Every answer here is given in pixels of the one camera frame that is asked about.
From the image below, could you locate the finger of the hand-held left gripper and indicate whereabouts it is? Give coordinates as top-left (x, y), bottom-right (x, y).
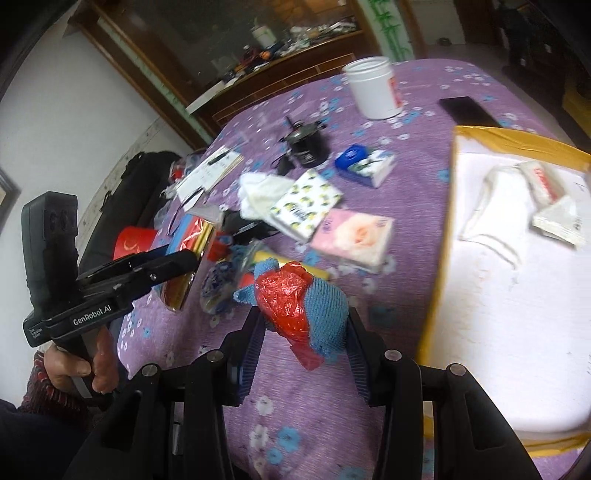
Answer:
top-left (76, 244), bottom-right (171, 283)
top-left (83, 250), bottom-right (200, 303)

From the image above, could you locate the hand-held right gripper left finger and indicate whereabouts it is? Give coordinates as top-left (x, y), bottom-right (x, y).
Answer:
top-left (65, 305), bottom-right (267, 480)

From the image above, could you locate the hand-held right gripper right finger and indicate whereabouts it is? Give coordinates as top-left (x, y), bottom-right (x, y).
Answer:
top-left (346, 307), bottom-right (543, 480)

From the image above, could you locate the blue red gold foil packet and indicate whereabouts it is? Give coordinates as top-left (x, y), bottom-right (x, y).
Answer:
top-left (159, 217), bottom-right (218, 315)

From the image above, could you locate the blue white candy bag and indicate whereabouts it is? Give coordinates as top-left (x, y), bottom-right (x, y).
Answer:
top-left (199, 261), bottom-right (241, 315)

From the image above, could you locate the blue knitted cloth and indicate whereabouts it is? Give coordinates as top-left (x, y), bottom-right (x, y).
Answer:
top-left (233, 258), bottom-right (349, 358)

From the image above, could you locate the red plastic bag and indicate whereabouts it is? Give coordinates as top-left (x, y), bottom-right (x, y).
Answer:
top-left (254, 261), bottom-right (324, 370)

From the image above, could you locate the pink tissue pack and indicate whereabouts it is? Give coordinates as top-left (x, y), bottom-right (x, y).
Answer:
top-left (309, 208), bottom-right (395, 273)

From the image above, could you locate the lemon print tissue pack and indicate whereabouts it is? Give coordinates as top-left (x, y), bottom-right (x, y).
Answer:
top-left (270, 169), bottom-right (345, 243)

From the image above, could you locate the cardboard box with white lining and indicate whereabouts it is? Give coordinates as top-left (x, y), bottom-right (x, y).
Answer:
top-left (416, 124), bottom-right (591, 462)

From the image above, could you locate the person's left forearm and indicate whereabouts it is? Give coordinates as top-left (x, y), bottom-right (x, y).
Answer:
top-left (16, 351), bottom-right (88, 418)

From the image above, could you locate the person's left hand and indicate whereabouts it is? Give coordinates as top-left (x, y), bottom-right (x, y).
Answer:
top-left (41, 330), bottom-right (122, 403)

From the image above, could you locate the black bag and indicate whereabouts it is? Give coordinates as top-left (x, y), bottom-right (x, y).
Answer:
top-left (76, 151), bottom-right (185, 278)

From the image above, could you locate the black wipes packet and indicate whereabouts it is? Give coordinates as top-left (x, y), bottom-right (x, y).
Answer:
top-left (222, 210), bottom-right (278, 245)

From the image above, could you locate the yellow packet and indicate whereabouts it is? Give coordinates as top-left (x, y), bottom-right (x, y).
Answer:
top-left (252, 249), bottom-right (333, 282)

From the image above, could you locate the paper notepad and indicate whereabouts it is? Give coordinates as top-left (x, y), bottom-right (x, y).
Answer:
top-left (175, 145), bottom-right (245, 201)

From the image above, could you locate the white towel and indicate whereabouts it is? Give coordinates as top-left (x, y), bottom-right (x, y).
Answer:
top-left (238, 172), bottom-right (294, 220)

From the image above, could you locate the black electric motor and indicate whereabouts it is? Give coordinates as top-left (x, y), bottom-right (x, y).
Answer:
top-left (277, 117), bottom-right (331, 168)

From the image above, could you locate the purple floral tablecloth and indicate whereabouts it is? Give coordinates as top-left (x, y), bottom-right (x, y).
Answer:
top-left (115, 59), bottom-right (591, 480)

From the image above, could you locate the blue floral tissue pack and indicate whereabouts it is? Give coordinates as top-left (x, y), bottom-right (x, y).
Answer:
top-left (335, 144), bottom-right (397, 188)

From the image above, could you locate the white cloth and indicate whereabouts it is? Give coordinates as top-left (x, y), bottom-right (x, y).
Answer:
top-left (459, 166), bottom-right (532, 268)

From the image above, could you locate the wooden cabinet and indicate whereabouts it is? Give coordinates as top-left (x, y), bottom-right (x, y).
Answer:
top-left (69, 0), bottom-right (393, 148)

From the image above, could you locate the white bottle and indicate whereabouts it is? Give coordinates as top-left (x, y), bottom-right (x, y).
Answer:
top-left (250, 24), bottom-right (274, 49)

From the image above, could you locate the white tissue pack red print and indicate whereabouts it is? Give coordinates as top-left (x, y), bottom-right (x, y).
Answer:
top-left (519, 161), bottom-right (571, 206)

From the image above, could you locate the white plastic jar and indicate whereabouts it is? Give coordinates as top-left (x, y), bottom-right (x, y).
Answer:
top-left (342, 56), bottom-right (404, 120)

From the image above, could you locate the black phone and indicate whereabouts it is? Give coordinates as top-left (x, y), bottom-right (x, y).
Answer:
top-left (438, 96), bottom-right (504, 129)

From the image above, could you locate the green bamboo wall sticker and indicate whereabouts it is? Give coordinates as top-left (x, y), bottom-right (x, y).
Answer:
top-left (367, 0), bottom-right (414, 61)

